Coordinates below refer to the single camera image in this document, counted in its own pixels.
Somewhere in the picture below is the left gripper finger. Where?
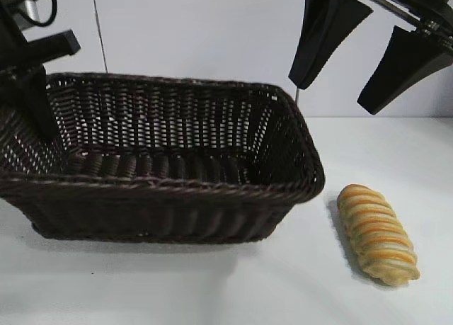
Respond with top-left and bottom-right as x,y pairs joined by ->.
12,63 -> 58,144

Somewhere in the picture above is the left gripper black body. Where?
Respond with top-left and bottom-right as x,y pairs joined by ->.
0,0 -> 81,74

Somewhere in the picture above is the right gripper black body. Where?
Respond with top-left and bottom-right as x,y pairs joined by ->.
332,0 -> 453,46

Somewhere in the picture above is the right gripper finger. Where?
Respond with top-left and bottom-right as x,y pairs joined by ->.
289,0 -> 374,90
356,25 -> 453,115

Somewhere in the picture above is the long striped bread loaf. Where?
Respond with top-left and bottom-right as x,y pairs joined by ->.
336,183 -> 422,278

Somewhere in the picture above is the dark brown wicker basket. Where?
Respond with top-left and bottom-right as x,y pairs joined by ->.
0,72 -> 326,244

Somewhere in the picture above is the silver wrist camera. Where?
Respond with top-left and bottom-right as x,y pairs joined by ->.
16,0 -> 40,22

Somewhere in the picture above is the black camera cable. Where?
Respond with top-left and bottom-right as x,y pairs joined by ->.
26,0 -> 59,25

